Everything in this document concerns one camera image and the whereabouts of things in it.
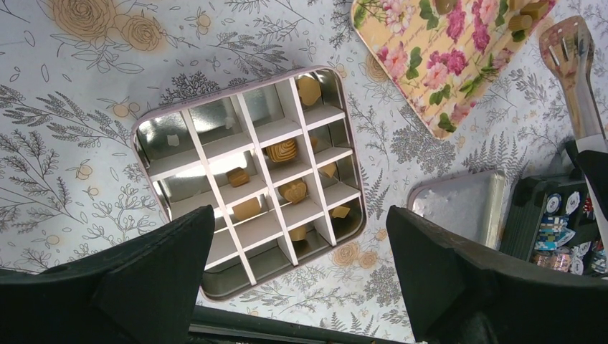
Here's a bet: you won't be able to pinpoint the compartmented metal chocolate tin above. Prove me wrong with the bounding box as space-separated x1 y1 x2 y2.
131 66 367 301

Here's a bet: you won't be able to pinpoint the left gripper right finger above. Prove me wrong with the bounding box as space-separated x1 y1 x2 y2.
386 206 607 343

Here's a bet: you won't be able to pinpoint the silver tin lid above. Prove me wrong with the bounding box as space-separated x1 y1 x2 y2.
407 170 506 249

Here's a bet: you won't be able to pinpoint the floral rectangular tray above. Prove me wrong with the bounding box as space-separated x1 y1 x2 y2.
351 0 555 139

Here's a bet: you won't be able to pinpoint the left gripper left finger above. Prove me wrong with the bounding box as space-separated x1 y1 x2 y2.
1 206 215 343

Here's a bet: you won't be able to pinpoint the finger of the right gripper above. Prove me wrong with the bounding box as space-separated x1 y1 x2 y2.
564 140 607 219

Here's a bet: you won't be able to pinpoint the silver metal tongs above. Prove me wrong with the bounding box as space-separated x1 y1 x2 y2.
539 16 607 153

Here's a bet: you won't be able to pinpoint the floral table mat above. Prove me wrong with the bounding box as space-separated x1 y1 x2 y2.
0 0 608 344

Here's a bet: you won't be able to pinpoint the black poker chip case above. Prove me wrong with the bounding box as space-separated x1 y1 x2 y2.
499 174 607 279

